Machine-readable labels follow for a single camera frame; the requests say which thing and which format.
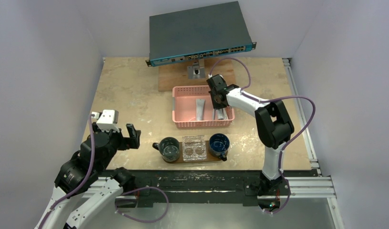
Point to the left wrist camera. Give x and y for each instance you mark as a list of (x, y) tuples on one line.
[(107, 120)]

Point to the black base frame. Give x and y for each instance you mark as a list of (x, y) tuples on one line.
[(206, 186)]

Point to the metal stand bracket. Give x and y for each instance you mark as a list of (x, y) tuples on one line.
[(196, 70)]

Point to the dark green cup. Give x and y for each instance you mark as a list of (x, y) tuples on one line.
[(169, 149)]

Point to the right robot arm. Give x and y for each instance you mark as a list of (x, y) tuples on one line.
[(274, 125)]

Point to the blue cup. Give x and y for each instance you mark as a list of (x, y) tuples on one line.
[(219, 145)]

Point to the clear acrylic holder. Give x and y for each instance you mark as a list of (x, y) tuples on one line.
[(194, 147)]

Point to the pink plastic basket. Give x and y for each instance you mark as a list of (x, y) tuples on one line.
[(184, 108)]

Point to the wooden base board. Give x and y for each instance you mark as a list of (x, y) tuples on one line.
[(177, 74)]

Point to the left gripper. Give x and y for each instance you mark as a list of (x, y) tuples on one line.
[(133, 141)]

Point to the network switch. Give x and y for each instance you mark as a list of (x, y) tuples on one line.
[(198, 33)]

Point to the oval wooden tray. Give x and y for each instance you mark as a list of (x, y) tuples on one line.
[(209, 157)]

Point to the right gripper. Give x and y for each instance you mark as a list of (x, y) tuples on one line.
[(214, 91)]

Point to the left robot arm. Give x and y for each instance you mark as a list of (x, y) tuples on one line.
[(83, 169)]

